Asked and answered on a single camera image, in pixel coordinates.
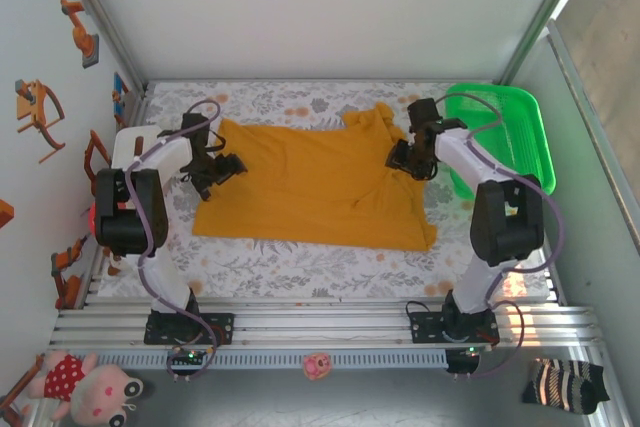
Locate mustard yellow printed t-shirt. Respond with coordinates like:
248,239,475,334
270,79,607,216
192,101,439,253

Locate green plastic mesh basket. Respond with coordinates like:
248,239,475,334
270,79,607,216
443,84,558,200

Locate white tissue box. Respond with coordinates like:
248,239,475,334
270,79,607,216
110,125,169,171

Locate red plastic object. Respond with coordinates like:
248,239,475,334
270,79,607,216
86,196,101,241

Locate floral patterned table mat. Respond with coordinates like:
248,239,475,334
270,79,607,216
97,79,559,301

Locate small circuit board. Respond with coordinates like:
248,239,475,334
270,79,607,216
447,344,494,356
167,349,209,366

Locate small pink round toy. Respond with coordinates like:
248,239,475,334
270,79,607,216
303,351,332,381

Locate black white striped sock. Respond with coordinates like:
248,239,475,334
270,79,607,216
522,357,611,417

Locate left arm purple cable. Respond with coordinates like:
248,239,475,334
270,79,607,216
124,99,224,382

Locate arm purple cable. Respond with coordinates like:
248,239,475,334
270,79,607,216
437,89,566,381
124,99,224,382

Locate blue orange tower wall sticker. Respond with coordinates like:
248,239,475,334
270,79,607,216
112,71,132,128

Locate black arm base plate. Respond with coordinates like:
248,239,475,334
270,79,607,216
409,310,501,346
143,311,236,346

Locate thin black cable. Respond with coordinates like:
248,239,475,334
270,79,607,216
405,299,454,343

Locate aluminium frame post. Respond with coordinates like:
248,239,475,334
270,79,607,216
497,0,601,93
54,0,150,98

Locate orange claw machine wall sticker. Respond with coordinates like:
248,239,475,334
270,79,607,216
13,79,67,164

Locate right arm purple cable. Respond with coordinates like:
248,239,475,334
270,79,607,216
437,89,566,381

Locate aluminium rail base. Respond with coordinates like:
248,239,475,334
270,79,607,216
49,296,604,348

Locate grey slotted cable duct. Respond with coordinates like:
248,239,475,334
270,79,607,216
112,349,449,371

